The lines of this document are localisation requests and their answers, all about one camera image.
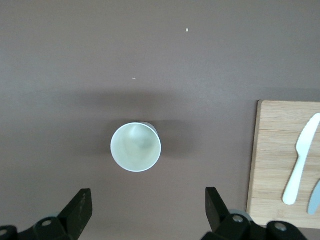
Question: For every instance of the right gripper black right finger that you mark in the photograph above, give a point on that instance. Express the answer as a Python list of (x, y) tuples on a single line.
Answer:
[(217, 215)]

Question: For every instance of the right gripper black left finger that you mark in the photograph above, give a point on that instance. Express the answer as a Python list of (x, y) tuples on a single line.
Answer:
[(75, 215)]

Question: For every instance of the white plastic cup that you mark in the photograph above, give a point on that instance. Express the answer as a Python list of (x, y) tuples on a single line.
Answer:
[(135, 150)]

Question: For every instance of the wooden cutting board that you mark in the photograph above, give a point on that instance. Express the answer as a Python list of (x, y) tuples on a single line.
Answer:
[(272, 155)]

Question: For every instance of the grey plastic knife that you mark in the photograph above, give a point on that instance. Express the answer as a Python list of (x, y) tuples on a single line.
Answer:
[(315, 200)]

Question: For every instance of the white plastic knife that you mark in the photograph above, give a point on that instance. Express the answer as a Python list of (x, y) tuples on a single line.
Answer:
[(301, 155)]

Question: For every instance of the brown table cover sheet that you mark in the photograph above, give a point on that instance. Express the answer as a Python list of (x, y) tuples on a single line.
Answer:
[(75, 62)]

